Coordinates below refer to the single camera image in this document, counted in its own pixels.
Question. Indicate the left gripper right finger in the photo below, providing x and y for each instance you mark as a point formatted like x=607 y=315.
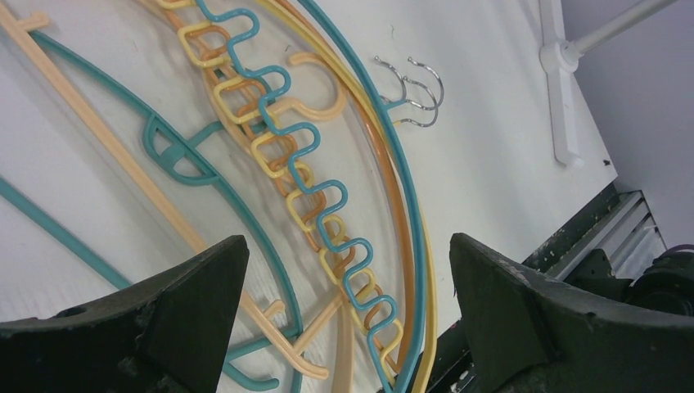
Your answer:
x=529 y=332

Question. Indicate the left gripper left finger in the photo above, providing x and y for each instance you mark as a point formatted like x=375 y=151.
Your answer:
x=168 y=333

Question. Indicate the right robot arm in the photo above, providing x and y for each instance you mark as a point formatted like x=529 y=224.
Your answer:
x=665 y=286

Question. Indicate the teal plastic hanger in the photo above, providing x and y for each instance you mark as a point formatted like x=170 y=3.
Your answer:
x=180 y=160

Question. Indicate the white garment rack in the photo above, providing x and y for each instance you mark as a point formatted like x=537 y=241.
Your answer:
x=560 y=57

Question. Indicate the peach plastic hanger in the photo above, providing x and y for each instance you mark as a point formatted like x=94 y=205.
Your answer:
x=108 y=135

